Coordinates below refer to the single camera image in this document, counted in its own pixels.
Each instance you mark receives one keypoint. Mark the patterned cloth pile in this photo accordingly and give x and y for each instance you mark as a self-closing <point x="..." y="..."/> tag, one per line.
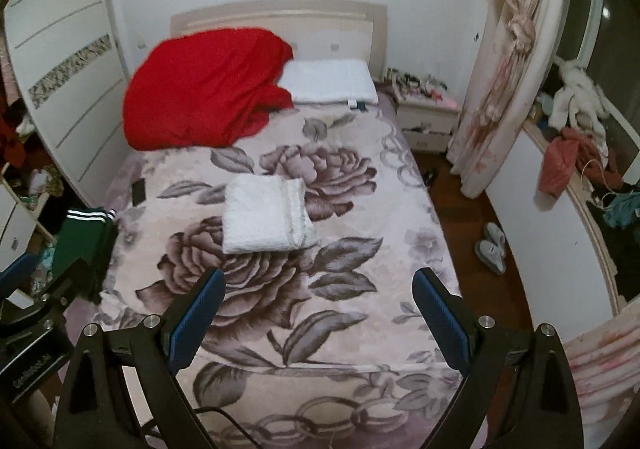
<point x="45" y="181"/>

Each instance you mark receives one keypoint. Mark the white fluffy garment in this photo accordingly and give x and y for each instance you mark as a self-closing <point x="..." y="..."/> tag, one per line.
<point x="260" y="214"/>

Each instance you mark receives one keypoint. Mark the pink floral curtain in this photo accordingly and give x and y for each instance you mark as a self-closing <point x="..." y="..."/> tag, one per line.
<point x="605" y="379"/>
<point x="500" y="54"/>

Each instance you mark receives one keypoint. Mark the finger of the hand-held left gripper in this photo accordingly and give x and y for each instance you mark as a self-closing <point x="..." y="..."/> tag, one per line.
<point x="65" y="286"/>
<point x="17" y="271"/>

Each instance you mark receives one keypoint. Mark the white curved window seat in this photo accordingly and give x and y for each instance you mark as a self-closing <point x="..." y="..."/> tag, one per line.
<point x="540" y="239"/>

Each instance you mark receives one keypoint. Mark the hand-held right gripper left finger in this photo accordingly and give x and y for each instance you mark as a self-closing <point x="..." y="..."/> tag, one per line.
<point x="195" y="324"/>

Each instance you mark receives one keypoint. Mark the white plush toy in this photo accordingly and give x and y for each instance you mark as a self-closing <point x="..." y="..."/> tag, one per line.
<point x="575" y="94"/>

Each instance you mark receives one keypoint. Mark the black phone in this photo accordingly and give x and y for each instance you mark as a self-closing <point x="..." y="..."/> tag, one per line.
<point x="138" y="191"/>

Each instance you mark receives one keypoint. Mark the pile of small cosmetics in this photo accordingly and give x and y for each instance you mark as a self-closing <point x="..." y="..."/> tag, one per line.
<point x="415" y="81"/>

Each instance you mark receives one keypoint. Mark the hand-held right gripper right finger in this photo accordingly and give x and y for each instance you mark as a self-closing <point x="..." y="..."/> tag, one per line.
<point x="442" y="324"/>

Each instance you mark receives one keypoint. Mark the red clothes pile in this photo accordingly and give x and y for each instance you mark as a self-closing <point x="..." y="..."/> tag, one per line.
<point x="12" y="139"/>

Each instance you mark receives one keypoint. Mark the grey slipper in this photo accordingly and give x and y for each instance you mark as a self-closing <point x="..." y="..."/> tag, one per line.
<point x="494" y="234"/>
<point x="490" y="258"/>

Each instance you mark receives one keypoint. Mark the beige bed headboard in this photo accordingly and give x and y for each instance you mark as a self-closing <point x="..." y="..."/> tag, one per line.
<point x="325" y="29"/>

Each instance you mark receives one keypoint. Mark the white drawer cabinet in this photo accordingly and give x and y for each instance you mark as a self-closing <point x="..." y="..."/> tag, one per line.
<point x="15" y="224"/>

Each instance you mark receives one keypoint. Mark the teal cloth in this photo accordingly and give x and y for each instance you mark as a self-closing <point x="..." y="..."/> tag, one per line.
<point x="622" y="211"/>

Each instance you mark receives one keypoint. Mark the purple bed sheet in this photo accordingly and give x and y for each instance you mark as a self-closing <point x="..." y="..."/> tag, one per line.
<point x="387" y="104"/>

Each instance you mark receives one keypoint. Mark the red blanket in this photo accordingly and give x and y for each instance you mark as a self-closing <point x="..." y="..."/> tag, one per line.
<point x="200" y="84"/>

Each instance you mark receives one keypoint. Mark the white wardrobe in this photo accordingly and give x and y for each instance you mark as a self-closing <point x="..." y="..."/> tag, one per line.
<point x="75" y="54"/>

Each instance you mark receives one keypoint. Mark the white pillow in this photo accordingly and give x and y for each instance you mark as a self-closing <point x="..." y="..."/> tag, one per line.
<point x="325" y="79"/>

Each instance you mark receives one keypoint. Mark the pink cloth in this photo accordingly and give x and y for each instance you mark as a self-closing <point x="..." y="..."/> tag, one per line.
<point x="557" y="159"/>

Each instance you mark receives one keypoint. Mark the floral bed blanket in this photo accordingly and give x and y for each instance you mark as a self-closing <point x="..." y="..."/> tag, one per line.
<point x="300" y="289"/>

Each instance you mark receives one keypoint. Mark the small dark object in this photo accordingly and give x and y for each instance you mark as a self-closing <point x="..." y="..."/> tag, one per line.
<point x="429" y="175"/>

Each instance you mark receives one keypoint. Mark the window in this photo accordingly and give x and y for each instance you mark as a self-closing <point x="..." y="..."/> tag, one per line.
<point x="615" y="29"/>

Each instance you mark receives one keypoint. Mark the white nightstand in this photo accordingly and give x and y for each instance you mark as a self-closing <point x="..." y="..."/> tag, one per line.
<point x="425" y="119"/>

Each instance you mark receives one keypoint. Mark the green striped pants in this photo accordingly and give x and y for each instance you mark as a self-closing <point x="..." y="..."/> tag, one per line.
<point x="75" y="239"/>

